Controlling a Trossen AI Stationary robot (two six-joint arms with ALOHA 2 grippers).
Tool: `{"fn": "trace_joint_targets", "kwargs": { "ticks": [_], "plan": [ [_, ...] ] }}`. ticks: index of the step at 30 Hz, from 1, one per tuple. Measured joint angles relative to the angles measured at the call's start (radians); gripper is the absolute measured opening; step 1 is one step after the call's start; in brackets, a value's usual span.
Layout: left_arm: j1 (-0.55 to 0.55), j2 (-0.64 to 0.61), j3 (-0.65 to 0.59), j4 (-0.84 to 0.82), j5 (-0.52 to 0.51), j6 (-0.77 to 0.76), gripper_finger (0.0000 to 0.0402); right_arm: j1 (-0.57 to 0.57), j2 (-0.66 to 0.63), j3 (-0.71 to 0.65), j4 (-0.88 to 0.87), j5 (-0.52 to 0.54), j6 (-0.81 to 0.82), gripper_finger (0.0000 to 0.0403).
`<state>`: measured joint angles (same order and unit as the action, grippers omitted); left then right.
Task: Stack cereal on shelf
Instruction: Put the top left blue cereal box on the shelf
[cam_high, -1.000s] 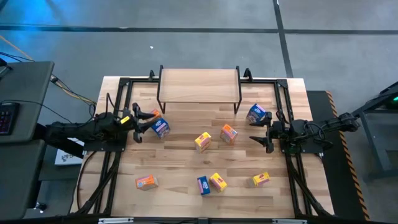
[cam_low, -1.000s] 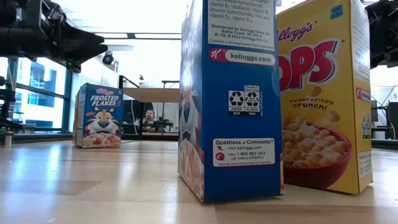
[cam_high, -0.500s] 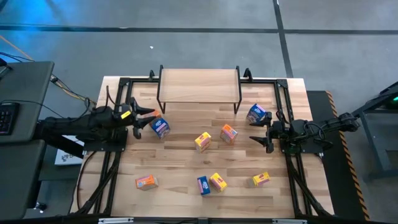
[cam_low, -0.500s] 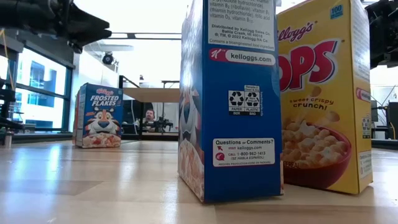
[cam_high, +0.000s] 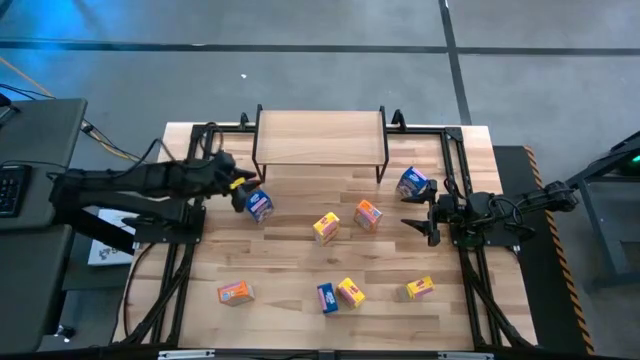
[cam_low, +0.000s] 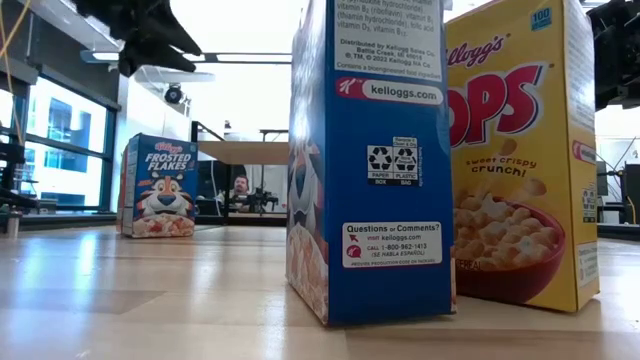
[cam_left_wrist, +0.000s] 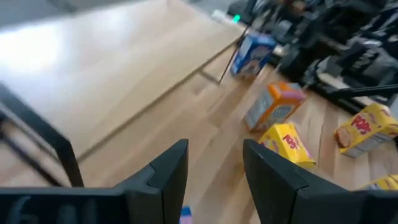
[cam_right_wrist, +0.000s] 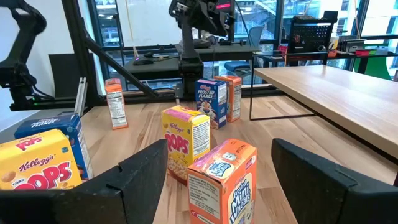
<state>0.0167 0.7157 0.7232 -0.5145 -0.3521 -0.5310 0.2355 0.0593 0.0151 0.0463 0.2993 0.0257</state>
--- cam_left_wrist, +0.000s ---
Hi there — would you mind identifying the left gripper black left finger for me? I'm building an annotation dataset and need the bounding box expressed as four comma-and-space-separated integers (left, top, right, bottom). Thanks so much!
0, 139, 189, 224

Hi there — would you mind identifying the blue Frosted Flakes cereal box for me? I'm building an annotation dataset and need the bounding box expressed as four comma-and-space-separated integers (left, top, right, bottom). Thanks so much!
229, 32, 277, 78
179, 205, 193, 224

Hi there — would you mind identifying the black computer with green light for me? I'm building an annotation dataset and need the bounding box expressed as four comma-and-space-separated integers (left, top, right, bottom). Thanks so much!
226, 0, 261, 27

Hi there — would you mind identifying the yellow Corn Pops cereal box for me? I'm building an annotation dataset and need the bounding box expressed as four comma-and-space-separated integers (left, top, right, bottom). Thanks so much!
357, 174, 398, 191
257, 123, 317, 170
333, 103, 398, 159

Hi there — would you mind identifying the orange Mini Wheats cereal box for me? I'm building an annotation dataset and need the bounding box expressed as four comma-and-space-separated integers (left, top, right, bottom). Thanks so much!
243, 81, 307, 133

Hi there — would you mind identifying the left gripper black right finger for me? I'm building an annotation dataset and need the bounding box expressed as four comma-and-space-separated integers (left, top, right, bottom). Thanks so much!
243, 138, 398, 224

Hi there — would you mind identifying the wooden shelf with black legs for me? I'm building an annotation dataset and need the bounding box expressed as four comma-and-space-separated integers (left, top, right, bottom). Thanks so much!
0, 0, 249, 187

